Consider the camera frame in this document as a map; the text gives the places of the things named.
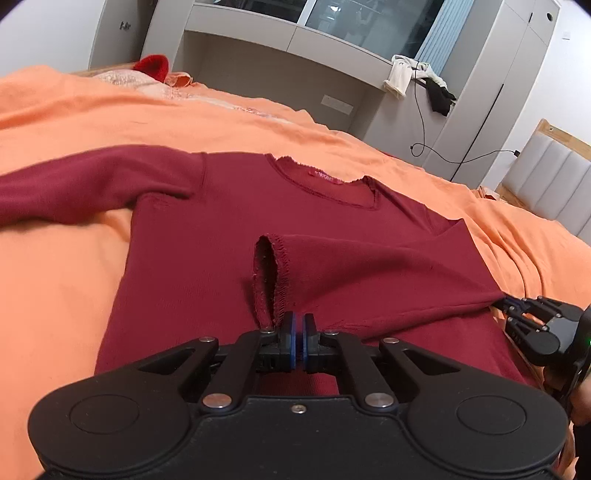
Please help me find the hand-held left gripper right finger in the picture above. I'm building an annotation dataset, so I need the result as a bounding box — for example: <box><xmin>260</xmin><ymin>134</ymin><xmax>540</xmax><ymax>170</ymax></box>
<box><xmin>302</xmin><ymin>314</ymin><xmax>463</xmax><ymax>411</ymax></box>

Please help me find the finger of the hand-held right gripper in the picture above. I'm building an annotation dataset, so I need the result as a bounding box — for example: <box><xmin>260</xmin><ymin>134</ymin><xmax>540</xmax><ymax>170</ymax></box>
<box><xmin>495</xmin><ymin>295</ymin><xmax>583</xmax><ymax>326</ymax></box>
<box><xmin>503</xmin><ymin>314</ymin><xmax>563</xmax><ymax>366</ymax></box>

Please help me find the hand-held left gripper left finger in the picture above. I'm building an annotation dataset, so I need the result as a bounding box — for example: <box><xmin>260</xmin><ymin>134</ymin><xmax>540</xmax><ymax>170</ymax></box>
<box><xmin>137</xmin><ymin>312</ymin><xmax>297</xmax><ymax>412</ymax></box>

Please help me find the maroon long-sleeve sweater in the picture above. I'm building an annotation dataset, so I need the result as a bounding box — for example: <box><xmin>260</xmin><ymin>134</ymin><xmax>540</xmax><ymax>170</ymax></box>
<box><xmin>0</xmin><ymin>145</ymin><xmax>542</xmax><ymax>398</ymax></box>

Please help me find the grey padded headboard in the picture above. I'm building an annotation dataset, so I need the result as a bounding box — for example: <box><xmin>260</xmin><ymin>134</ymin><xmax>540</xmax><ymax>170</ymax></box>
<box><xmin>500</xmin><ymin>117</ymin><xmax>591</xmax><ymax>239</ymax></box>

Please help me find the tall grey cabinet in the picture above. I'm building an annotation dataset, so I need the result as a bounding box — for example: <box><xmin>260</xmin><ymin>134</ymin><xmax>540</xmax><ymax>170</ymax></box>
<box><xmin>422</xmin><ymin>0</ymin><xmax>562</xmax><ymax>186</ymax></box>

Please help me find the black cloth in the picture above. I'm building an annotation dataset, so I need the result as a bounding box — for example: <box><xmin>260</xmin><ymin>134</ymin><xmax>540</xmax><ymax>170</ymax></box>
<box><xmin>424</xmin><ymin>76</ymin><xmax>458</xmax><ymax>117</ymax></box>

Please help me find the orange bed sheet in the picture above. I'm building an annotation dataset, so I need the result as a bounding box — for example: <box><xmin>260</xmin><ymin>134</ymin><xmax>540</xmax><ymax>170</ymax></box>
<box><xmin>0</xmin><ymin>65</ymin><xmax>591</xmax><ymax>480</ymax></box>

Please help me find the white cloth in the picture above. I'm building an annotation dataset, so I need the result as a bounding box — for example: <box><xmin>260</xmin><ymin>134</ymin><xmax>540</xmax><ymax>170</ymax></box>
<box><xmin>383</xmin><ymin>54</ymin><xmax>448</xmax><ymax>99</ymax></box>

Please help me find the grey built-in desk unit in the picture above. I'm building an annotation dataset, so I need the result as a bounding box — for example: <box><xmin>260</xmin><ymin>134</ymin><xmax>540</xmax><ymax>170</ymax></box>
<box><xmin>140</xmin><ymin>0</ymin><xmax>417</xmax><ymax>145</ymax></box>

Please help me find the light blue curtain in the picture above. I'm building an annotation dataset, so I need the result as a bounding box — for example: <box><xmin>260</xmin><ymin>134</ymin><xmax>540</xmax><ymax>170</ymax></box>
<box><xmin>414</xmin><ymin>0</ymin><xmax>463</xmax><ymax>77</ymax></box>

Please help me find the bright red garment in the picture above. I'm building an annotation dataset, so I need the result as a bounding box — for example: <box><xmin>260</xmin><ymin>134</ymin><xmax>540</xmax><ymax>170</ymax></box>
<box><xmin>132</xmin><ymin>54</ymin><xmax>170</xmax><ymax>84</ymax></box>

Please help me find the pink floral cloth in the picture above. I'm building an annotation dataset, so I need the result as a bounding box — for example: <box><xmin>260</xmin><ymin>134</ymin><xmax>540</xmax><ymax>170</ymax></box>
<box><xmin>90</xmin><ymin>69</ymin><xmax>222</xmax><ymax>101</ymax></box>

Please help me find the window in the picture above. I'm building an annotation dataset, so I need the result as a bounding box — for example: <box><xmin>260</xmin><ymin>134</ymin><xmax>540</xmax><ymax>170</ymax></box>
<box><xmin>194</xmin><ymin>0</ymin><xmax>447</xmax><ymax>62</ymax></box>

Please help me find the black cable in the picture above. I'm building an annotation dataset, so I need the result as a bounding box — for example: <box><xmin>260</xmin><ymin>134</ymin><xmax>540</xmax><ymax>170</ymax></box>
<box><xmin>409</xmin><ymin>68</ymin><xmax>522</xmax><ymax>165</ymax></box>

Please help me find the white wall socket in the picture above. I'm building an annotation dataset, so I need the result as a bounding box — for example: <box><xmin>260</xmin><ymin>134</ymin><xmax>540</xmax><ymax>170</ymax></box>
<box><xmin>321</xmin><ymin>94</ymin><xmax>354</xmax><ymax>114</ymax></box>

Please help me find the grey wardrobe with handles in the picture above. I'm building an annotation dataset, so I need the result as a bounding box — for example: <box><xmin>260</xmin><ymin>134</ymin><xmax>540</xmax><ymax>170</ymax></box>
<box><xmin>88</xmin><ymin>0</ymin><xmax>160</xmax><ymax>71</ymax></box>

